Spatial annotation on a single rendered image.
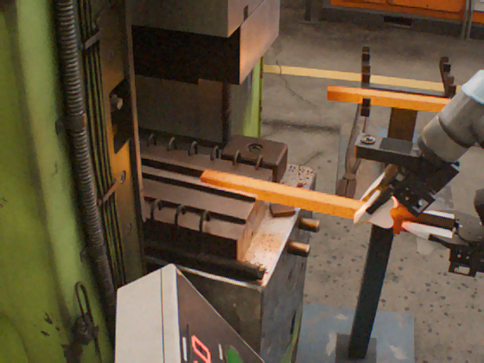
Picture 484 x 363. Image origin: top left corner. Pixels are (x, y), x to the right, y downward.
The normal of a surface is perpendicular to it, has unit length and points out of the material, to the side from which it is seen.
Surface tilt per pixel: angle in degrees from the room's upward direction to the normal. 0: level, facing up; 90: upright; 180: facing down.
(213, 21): 90
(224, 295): 90
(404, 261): 0
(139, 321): 30
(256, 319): 90
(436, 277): 0
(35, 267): 89
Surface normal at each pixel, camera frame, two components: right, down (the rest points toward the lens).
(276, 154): 0.02, -0.80
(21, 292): -0.33, 0.55
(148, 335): -0.48, -0.67
